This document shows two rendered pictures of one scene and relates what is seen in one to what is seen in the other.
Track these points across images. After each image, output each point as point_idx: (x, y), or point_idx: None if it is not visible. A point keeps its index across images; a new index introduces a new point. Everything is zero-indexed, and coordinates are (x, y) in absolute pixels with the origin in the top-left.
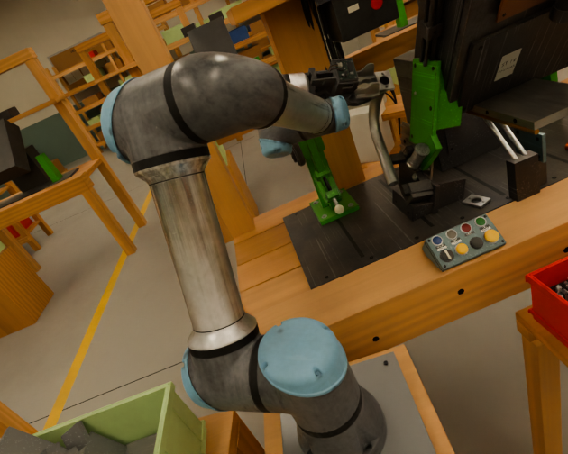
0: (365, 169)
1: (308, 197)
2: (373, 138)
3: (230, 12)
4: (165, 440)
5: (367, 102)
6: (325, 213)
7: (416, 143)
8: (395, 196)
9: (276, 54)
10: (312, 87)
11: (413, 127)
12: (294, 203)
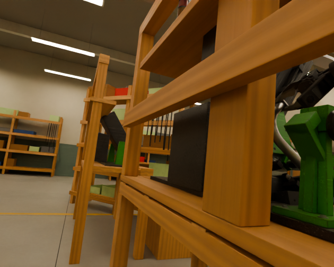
0: (199, 207)
1: (281, 239)
2: (285, 141)
3: None
4: None
5: (298, 109)
6: None
7: (279, 153)
8: (292, 196)
9: (266, 11)
10: None
11: (274, 142)
12: (310, 254)
